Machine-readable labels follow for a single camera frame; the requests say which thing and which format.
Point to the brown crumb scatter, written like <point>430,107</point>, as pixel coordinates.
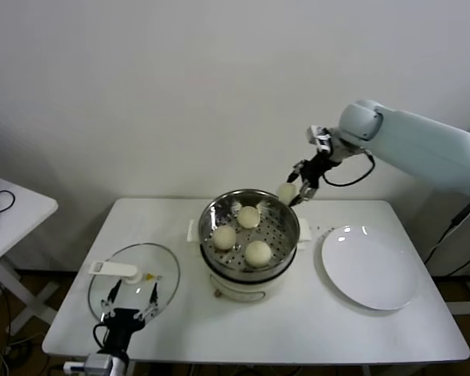
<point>325,228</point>

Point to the stainless steel steamer basket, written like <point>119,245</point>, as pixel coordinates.
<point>278,231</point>

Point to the white oval plate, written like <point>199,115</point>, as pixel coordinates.
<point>368,266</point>

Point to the white side table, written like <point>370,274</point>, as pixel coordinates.
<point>19,219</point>

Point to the cream electric cooker pot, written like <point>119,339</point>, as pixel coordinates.
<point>239,291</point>

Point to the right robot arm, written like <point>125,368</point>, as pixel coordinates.
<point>415,141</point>

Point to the white steamed baozi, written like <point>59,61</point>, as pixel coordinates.
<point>224,237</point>
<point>248,216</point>
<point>257,253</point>
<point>287,192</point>

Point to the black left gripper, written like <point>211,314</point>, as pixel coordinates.
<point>123,322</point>

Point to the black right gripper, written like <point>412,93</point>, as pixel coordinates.
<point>317,166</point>

